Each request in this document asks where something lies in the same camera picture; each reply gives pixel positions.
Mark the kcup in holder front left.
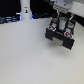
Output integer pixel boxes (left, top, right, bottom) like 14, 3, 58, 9
48, 25, 56, 31

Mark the black kcup holder drawer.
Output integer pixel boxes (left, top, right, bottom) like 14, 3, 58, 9
45, 16, 76, 49

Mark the kcup in holder back right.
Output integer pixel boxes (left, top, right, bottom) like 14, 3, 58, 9
67, 22, 75, 28

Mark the white kcup green lid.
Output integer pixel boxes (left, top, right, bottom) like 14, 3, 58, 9
59, 19, 66, 30

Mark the black keyboard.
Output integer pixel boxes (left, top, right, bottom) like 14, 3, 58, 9
0, 14, 21, 24

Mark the kcup in holder front right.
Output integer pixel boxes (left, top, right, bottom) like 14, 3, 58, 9
64, 31, 74, 39

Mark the kcup in holder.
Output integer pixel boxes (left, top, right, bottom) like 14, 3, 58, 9
67, 22, 75, 28
64, 31, 74, 39
48, 25, 56, 31

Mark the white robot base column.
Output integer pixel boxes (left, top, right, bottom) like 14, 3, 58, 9
20, 0, 32, 20

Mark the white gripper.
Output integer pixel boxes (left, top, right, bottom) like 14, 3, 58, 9
53, 0, 74, 14

